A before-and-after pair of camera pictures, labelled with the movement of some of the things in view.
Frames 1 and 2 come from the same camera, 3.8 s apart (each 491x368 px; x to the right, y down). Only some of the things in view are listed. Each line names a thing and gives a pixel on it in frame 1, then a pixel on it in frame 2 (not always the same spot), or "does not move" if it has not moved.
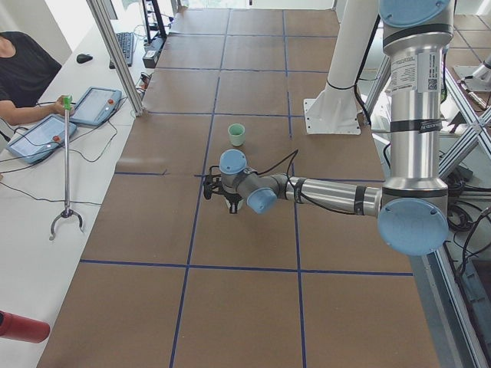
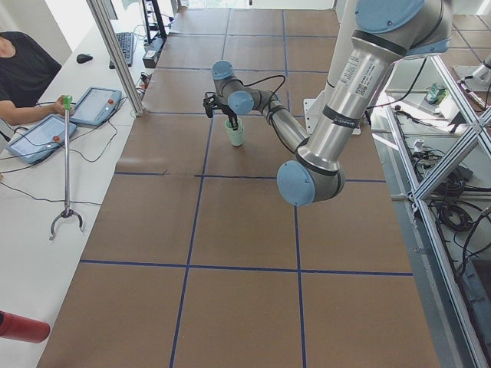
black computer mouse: (84, 57) does not move
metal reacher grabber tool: (68, 211) does not move
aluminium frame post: (118, 59) does not move
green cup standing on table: (236, 132) does not move
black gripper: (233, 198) -> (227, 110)
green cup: (239, 205) -> (235, 136)
